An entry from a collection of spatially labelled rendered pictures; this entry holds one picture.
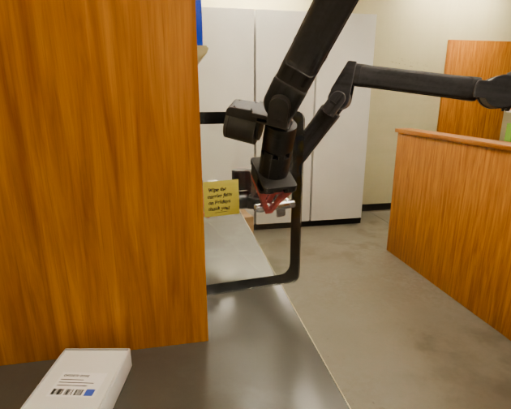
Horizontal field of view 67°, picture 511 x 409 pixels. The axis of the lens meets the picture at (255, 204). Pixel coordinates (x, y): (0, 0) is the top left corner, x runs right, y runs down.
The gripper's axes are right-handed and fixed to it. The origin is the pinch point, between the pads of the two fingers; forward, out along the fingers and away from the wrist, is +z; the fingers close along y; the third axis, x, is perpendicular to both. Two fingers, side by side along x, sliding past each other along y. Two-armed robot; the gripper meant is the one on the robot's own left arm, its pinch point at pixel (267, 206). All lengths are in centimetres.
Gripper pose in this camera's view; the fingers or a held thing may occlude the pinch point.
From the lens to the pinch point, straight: 80.7
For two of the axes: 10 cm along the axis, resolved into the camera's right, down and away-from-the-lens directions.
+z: -1.0, 7.6, 6.5
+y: 2.7, 6.5, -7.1
